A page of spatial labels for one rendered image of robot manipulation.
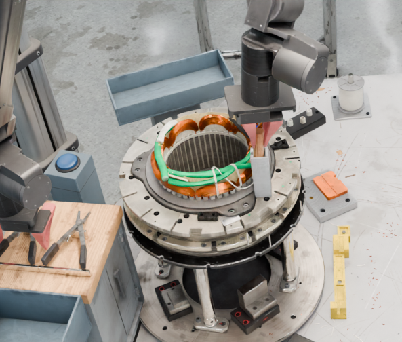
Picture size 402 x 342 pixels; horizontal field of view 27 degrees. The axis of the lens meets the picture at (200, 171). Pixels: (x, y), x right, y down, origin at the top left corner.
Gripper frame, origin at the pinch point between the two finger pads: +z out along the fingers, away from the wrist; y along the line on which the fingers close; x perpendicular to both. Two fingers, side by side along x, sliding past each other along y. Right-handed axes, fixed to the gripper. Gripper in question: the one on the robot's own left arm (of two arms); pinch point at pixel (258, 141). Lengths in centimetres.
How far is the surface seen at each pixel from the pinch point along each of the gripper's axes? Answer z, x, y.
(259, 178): 6.8, -1.3, 0.1
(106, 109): 123, 171, -32
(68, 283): 17.7, -10.0, -32.5
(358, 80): 31, 55, 33
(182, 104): 18.4, 34.9, -9.8
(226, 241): 15.6, -6.4, -6.3
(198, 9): 82, 173, 7
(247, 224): 11.8, -6.6, -2.8
